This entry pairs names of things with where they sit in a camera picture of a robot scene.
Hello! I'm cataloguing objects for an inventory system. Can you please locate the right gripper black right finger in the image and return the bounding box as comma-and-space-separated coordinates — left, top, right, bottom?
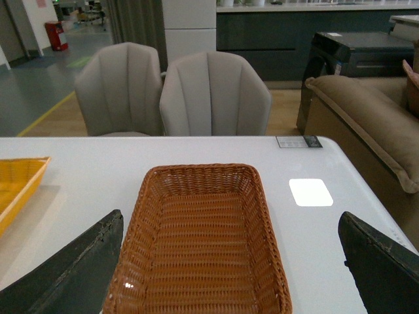
338, 211, 418, 313

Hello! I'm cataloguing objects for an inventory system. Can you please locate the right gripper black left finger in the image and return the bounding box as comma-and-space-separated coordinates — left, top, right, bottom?
1, 209, 124, 313

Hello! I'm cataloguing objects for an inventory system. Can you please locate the yellow woven basket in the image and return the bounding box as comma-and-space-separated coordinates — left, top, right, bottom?
1, 156, 51, 236

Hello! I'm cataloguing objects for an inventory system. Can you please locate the brown wicker basket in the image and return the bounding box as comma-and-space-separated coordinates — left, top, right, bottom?
103, 164, 293, 313

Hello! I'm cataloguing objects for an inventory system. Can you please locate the brown sofa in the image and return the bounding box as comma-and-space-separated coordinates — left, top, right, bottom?
304, 75, 418, 247

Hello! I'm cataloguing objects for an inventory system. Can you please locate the table label sticker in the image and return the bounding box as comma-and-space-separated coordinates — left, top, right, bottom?
276, 135, 323, 148

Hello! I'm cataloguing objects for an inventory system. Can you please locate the pink cushion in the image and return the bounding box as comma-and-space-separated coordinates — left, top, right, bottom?
403, 60, 419, 118

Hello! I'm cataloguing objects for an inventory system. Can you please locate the left grey upholstered chair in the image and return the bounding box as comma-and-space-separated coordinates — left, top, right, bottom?
75, 42, 164, 136

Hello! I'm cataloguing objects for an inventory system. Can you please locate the grey upholstered chair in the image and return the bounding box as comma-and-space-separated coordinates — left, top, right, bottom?
160, 51, 272, 136
75, 42, 164, 136

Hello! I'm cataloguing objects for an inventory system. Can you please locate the black side table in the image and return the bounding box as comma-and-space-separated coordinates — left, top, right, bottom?
297, 32, 414, 133

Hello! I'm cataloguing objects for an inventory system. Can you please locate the right grey upholstered chair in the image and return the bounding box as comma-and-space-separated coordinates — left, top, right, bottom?
160, 51, 272, 136

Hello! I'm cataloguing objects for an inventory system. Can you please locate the dark kitchen counter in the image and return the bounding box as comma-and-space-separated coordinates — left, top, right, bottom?
216, 1, 418, 82

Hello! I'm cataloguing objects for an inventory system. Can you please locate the grey curtain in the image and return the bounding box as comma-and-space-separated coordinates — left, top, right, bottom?
106, 0, 168, 72

